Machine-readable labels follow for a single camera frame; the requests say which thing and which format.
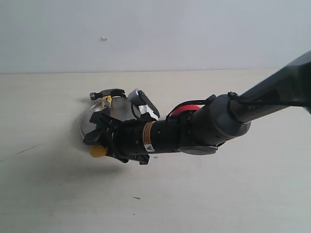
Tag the red dome push button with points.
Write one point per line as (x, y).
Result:
(182, 108)

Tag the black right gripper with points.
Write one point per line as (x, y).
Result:
(125, 138)

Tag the yellow black claw hammer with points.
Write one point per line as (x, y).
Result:
(106, 98)

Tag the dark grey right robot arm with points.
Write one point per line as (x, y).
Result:
(220, 118)

